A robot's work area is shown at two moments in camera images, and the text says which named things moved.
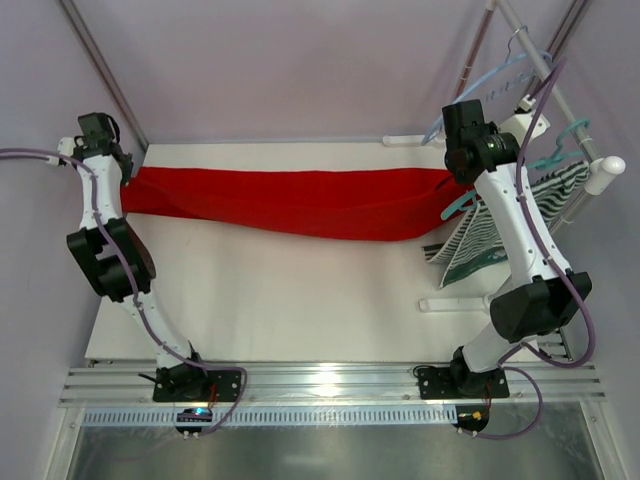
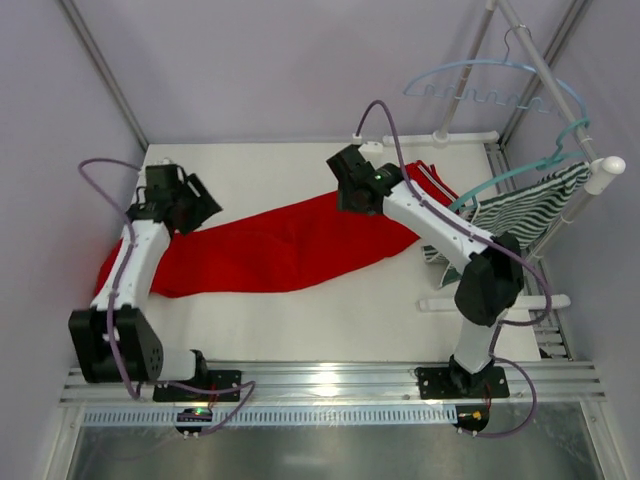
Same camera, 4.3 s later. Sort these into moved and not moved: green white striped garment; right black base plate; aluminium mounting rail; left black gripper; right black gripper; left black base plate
Moved: right black gripper; left black gripper
Not moved: right black base plate; aluminium mounting rail; left black base plate; green white striped garment
